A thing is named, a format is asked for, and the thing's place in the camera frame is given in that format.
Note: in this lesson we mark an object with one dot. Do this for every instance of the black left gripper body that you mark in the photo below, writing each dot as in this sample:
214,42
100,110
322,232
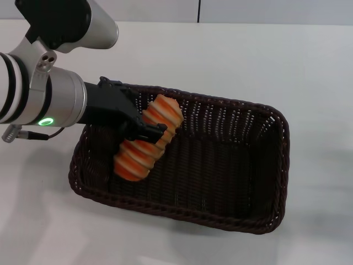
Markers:
110,105

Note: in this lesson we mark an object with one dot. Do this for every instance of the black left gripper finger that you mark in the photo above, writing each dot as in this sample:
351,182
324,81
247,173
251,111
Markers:
153,132

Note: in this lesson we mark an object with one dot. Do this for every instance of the orange striped bread roll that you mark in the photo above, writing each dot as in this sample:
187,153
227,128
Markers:
149,143

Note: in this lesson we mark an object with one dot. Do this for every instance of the dark brown wicker basket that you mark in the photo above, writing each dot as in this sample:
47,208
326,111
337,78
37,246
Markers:
215,176

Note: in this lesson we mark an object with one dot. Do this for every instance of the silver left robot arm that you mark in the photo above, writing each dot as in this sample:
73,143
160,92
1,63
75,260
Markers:
47,82

